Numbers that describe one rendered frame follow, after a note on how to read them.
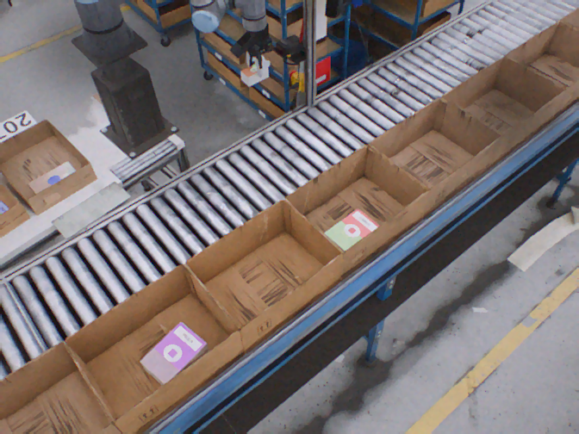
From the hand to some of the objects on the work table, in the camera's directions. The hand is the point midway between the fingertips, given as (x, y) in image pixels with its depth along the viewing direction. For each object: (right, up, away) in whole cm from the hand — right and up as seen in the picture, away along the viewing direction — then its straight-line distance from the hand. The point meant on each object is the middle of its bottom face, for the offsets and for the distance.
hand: (254, 71), depth 217 cm
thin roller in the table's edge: (-47, -37, +14) cm, 61 cm away
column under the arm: (-54, -20, +24) cm, 62 cm away
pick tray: (-112, -58, -3) cm, 127 cm away
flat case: (-83, -45, +5) cm, 95 cm away
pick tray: (-90, -41, +10) cm, 99 cm away
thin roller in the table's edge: (-49, -35, +15) cm, 62 cm away
